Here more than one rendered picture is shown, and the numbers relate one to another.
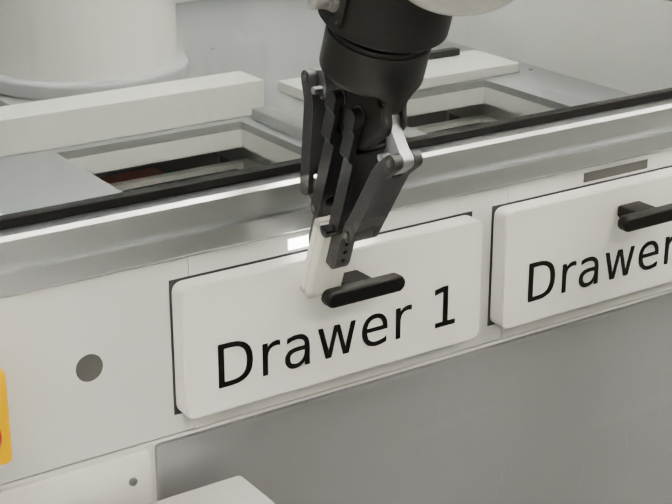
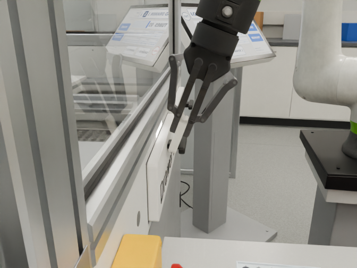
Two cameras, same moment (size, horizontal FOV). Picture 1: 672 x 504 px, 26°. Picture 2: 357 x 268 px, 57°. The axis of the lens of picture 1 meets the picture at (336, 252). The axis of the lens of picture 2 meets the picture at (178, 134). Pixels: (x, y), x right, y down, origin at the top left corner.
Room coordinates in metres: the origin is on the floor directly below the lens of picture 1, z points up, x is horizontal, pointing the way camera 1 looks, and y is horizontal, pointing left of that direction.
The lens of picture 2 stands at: (0.69, 0.46, 1.15)
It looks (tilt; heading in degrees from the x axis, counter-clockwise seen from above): 20 degrees down; 309
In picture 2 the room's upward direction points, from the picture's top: straight up
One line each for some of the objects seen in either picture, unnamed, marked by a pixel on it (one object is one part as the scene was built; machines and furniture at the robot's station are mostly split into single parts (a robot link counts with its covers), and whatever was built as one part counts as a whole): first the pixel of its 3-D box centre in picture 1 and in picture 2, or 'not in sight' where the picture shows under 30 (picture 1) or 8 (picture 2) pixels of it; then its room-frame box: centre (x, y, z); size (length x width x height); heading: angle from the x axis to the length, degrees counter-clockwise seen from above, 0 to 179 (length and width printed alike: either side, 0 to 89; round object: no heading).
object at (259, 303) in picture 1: (336, 311); (163, 158); (1.10, 0.00, 0.87); 0.29 x 0.02 x 0.11; 124
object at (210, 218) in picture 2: not in sight; (219, 149); (1.49, -0.87, 0.51); 0.50 x 0.45 x 1.02; 173
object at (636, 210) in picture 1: (641, 213); (186, 104); (1.25, -0.28, 0.91); 0.07 x 0.04 x 0.01; 124
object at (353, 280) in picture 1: (355, 285); (177, 144); (1.07, -0.02, 0.91); 0.07 x 0.04 x 0.01; 124
